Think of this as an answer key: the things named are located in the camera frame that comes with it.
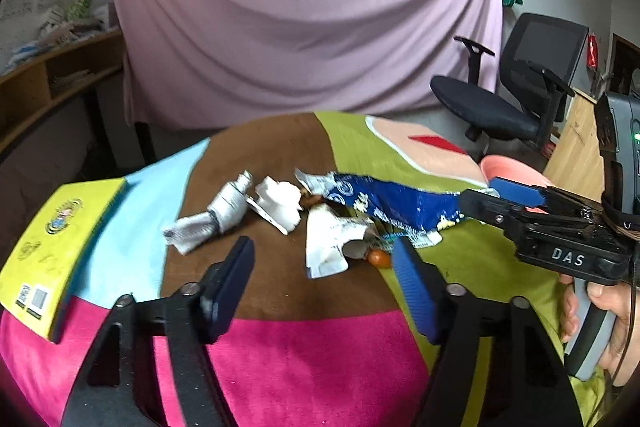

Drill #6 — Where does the colourful printed table cloth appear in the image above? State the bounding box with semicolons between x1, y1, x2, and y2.
0;110;607;427

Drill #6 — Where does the pile of papers and bags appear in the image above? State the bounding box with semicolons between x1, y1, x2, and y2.
0;0;121;75

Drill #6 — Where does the wooden shelf desk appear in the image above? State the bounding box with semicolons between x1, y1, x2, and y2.
0;27;127;158

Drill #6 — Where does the yellow book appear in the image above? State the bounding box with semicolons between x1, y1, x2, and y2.
0;178;129;344

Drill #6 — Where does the pink plastic basin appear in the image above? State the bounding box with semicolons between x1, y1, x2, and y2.
478;155;557;216

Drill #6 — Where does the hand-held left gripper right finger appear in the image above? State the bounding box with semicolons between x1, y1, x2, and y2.
391;237;584;427

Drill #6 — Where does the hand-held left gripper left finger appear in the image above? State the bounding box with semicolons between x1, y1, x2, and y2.
60;235;257;427

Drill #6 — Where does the white plastic piece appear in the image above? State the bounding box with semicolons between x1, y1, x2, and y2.
246;175;304;236

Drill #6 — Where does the blue snack wrapper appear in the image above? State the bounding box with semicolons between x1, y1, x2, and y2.
294;167;467;249

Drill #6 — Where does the pink hanging cloth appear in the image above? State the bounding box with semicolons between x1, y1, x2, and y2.
106;0;504;130

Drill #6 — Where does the silver tube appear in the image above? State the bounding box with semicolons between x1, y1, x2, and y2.
162;171;256;256

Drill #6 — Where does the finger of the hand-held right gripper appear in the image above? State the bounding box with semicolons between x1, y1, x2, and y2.
458;189;551;249
489;176;603;220

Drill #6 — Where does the dark framed panel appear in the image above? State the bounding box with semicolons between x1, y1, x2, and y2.
609;34;640;98

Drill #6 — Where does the white torn packet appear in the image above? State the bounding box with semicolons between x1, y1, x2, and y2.
305;204;372;280

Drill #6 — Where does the person's right hand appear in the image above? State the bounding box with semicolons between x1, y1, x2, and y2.
559;274;640;388

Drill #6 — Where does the small orange fruit piece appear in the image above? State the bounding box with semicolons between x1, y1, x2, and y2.
367;247;392;269

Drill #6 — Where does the black office chair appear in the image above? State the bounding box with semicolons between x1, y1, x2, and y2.
429;12;590;158

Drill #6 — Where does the light wooden board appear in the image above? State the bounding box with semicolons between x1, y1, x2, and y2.
542;89;609;204

